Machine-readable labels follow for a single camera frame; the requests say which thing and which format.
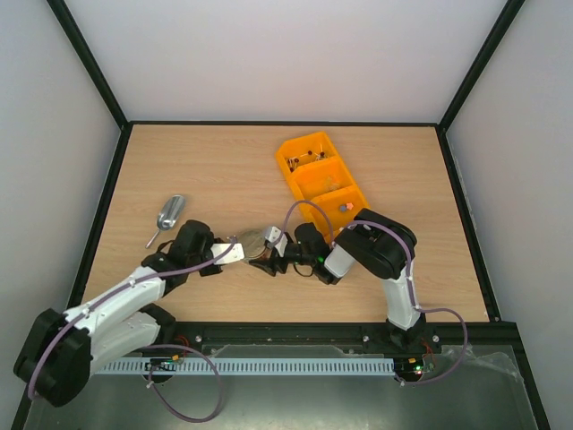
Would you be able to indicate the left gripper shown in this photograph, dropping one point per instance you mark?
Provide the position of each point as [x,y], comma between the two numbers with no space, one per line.
[215,270]

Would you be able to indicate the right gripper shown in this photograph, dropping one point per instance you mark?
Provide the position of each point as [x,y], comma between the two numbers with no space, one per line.
[281,259]

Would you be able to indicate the gold jar lid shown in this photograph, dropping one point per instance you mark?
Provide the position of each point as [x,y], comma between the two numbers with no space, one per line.
[252,242]

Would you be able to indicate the metal scoop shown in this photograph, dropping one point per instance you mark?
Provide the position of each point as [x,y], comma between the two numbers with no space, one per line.
[168,216]

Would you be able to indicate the yellow star candy bin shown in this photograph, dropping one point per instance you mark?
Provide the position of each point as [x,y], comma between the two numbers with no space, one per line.
[340,207]

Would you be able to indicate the yellow lollipop bin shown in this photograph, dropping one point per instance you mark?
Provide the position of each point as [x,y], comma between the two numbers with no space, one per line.
[303,150]

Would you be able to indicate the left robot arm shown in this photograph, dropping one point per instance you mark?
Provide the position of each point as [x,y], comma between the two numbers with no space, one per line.
[64,349]

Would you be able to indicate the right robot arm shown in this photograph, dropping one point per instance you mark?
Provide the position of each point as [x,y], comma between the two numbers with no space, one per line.
[384,247]

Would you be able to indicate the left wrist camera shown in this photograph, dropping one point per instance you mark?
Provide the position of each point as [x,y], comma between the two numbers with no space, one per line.
[226,253]

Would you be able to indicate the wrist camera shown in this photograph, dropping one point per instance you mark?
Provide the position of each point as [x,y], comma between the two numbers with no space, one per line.
[275,238]
[226,253]

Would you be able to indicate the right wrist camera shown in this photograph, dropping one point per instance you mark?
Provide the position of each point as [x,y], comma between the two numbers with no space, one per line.
[275,238]

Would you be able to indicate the grey slotted cable duct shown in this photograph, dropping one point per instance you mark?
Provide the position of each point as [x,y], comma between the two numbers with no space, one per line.
[254,366]

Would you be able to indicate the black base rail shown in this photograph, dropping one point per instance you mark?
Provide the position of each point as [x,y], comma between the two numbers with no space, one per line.
[355,338]

